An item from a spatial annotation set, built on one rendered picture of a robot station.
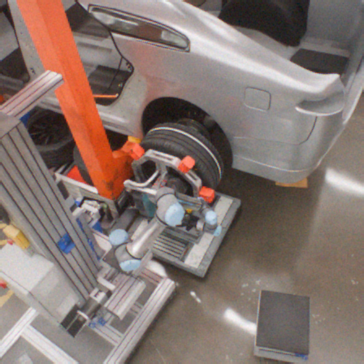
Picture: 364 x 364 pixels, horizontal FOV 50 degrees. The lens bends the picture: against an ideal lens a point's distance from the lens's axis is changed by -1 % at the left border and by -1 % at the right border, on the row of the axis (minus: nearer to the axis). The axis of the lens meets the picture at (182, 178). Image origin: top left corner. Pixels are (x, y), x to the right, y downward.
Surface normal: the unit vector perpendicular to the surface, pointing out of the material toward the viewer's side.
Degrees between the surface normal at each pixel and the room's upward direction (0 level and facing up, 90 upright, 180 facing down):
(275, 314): 0
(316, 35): 90
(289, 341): 0
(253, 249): 0
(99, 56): 55
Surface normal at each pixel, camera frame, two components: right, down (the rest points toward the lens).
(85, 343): -0.10, -0.64
